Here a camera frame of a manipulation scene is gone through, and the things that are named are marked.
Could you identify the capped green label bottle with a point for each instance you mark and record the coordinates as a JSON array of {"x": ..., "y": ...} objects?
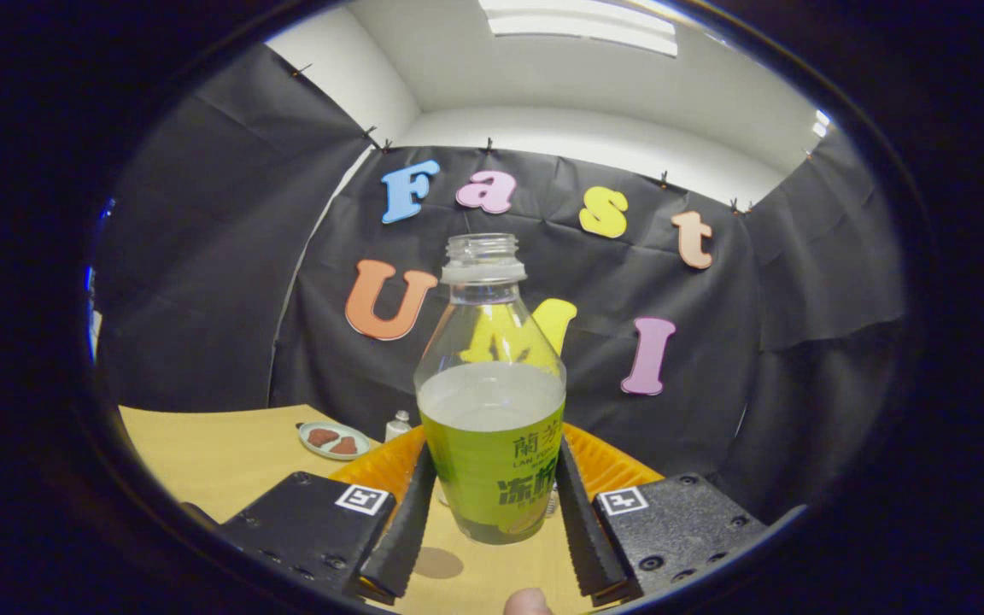
[{"x": 398, "y": 427}]

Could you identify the pale green plate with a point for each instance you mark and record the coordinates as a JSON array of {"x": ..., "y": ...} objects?
[{"x": 311, "y": 451}]

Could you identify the round brown coaster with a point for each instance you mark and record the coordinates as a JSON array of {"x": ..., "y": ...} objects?
[{"x": 438, "y": 563}]

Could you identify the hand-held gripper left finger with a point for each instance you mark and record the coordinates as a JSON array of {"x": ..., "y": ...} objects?
[{"x": 411, "y": 530}]

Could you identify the black backdrop cloth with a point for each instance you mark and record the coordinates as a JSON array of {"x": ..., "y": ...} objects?
[{"x": 671, "y": 282}]

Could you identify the ceiling light panel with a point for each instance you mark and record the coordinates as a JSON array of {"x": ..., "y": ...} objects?
[{"x": 577, "y": 21}]

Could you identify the green label juice bottle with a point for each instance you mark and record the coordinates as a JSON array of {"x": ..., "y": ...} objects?
[{"x": 492, "y": 461}]

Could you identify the wooden table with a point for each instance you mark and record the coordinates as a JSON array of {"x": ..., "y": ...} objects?
[{"x": 202, "y": 453}]

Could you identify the brown food piece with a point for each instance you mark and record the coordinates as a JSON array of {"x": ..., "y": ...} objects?
[
  {"x": 344, "y": 446},
  {"x": 322, "y": 437}
]

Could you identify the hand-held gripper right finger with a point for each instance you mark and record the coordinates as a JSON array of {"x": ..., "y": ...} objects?
[{"x": 577, "y": 530}]

